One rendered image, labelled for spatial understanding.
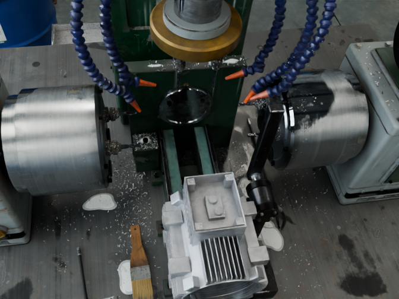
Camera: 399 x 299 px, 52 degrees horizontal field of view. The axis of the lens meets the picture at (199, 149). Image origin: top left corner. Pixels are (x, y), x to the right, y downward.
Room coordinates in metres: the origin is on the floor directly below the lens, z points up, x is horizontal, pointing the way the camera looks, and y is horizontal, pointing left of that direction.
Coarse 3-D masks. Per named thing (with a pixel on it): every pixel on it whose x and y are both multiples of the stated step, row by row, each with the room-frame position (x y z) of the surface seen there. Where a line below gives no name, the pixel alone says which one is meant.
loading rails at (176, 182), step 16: (160, 128) 0.70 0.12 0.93; (208, 128) 0.72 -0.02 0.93; (160, 144) 0.65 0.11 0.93; (192, 144) 0.72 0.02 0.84; (208, 144) 0.67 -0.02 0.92; (160, 160) 0.65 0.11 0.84; (176, 160) 0.61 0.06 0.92; (208, 160) 0.62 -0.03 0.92; (160, 176) 0.61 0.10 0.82; (176, 176) 0.56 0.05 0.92; (160, 224) 0.46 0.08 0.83
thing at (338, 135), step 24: (312, 72) 0.75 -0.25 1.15; (336, 72) 0.76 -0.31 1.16; (288, 96) 0.66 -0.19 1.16; (312, 96) 0.67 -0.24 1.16; (336, 96) 0.68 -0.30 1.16; (360, 96) 0.70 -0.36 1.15; (288, 120) 0.62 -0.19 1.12; (312, 120) 0.61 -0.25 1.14; (336, 120) 0.63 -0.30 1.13; (360, 120) 0.65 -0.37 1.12; (288, 144) 0.58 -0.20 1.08; (312, 144) 0.58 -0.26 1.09; (336, 144) 0.60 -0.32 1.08; (360, 144) 0.62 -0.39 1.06; (288, 168) 0.57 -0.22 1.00
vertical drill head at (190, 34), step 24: (168, 0) 0.68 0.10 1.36; (192, 0) 0.62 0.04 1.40; (216, 0) 0.63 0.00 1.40; (168, 24) 0.62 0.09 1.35; (192, 24) 0.61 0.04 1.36; (216, 24) 0.62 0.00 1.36; (240, 24) 0.66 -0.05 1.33; (168, 48) 0.58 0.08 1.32; (192, 48) 0.58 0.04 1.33; (216, 48) 0.59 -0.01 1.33
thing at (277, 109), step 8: (272, 104) 0.54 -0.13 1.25; (280, 104) 0.54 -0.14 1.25; (272, 112) 0.52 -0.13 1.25; (280, 112) 0.53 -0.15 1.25; (264, 120) 0.53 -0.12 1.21; (272, 120) 0.52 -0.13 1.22; (280, 120) 0.53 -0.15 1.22; (264, 128) 0.52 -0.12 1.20; (272, 128) 0.53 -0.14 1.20; (264, 136) 0.52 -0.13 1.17; (272, 136) 0.53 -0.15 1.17; (256, 144) 0.53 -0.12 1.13; (264, 144) 0.52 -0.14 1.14; (272, 144) 0.53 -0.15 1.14; (256, 152) 0.52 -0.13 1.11; (264, 152) 0.53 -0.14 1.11; (256, 160) 0.52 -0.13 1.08; (264, 160) 0.53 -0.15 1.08; (248, 168) 0.54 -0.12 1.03; (256, 168) 0.52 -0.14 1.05; (248, 176) 0.53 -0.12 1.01; (256, 176) 0.52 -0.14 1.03
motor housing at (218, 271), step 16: (176, 208) 0.39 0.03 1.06; (176, 240) 0.32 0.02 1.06; (208, 240) 0.31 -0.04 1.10; (224, 240) 0.32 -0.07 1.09; (240, 240) 0.33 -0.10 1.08; (256, 240) 0.34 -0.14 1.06; (176, 256) 0.29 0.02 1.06; (192, 256) 0.29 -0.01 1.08; (208, 256) 0.28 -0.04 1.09; (224, 256) 0.29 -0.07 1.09; (240, 256) 0.29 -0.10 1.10; (192, 272) 0.26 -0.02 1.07; (208, 272) 0.25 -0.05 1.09; (224, 272) 0.25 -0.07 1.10; (240, 272) 0.26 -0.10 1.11; (176, 288) 0.23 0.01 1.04; (208, 288) 0.27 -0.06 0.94; (224, 288) 0.27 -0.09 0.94; (240, 288) 0.27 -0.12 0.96; (256, 288) 0.26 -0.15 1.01
